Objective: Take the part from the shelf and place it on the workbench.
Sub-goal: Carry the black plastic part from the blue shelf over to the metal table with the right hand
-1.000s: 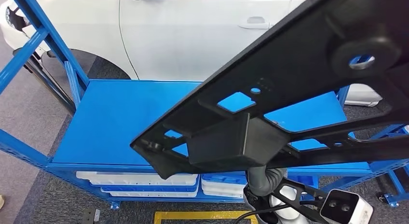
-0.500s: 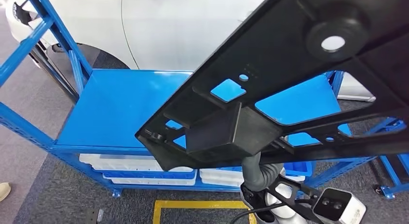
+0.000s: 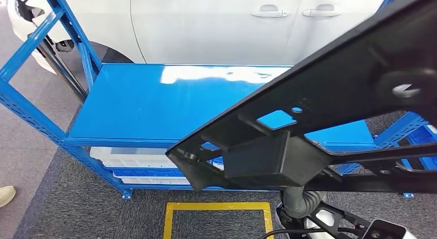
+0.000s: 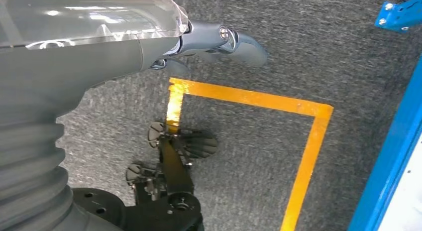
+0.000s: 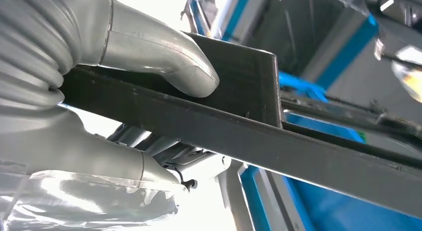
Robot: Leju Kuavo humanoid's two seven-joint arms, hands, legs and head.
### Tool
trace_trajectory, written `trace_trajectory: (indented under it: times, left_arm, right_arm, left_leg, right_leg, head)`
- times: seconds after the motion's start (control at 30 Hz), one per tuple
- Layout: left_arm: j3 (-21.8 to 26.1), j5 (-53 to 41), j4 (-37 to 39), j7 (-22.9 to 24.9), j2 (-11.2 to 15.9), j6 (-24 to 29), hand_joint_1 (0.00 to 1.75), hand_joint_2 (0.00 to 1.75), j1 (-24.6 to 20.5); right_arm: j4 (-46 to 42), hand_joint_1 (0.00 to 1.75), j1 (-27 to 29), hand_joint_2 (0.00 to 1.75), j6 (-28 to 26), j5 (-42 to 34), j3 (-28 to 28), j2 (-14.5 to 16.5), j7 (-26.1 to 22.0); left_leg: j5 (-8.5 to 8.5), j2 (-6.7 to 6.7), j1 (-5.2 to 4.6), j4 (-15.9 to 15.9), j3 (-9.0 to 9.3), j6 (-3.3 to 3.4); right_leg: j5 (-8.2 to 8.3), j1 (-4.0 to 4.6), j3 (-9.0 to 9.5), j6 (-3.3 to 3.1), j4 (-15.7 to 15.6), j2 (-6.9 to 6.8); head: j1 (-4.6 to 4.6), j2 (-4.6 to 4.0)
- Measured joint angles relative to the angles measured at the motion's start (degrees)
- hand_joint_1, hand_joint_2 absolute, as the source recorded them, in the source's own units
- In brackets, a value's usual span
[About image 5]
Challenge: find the blue metal shelf rack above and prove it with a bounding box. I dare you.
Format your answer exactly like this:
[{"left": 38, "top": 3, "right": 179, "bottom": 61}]
[{"left": 188, "top": 0, "right": 422, "bottom": 231}]

